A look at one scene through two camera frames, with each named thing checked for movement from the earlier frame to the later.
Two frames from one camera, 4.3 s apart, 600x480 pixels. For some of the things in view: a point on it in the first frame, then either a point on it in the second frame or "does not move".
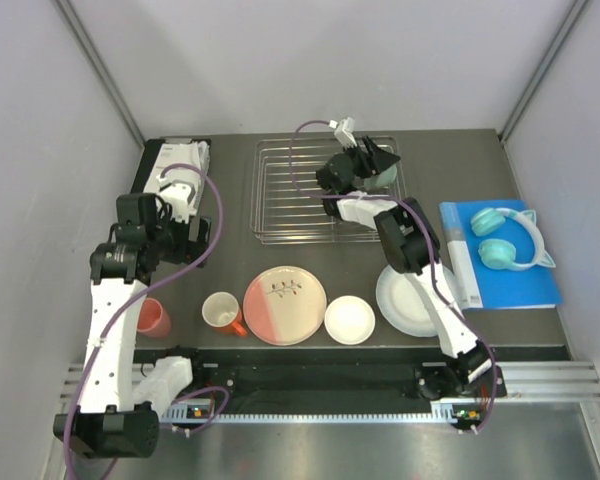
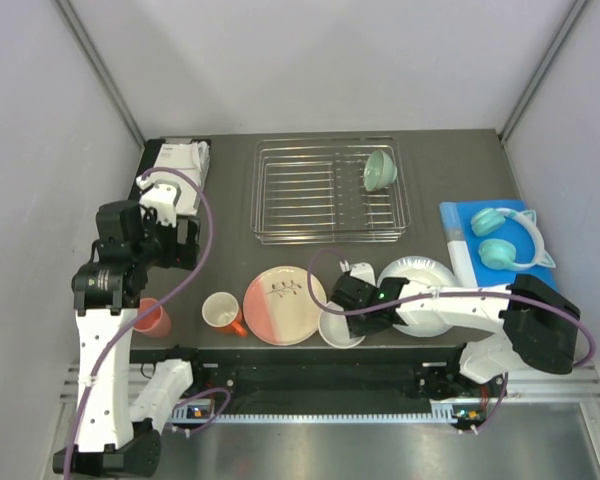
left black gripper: [189, 250] does not move
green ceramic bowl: [382, 179] does not move
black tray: [150, 151] does not move
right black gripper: [382, 160] → [357, 328]
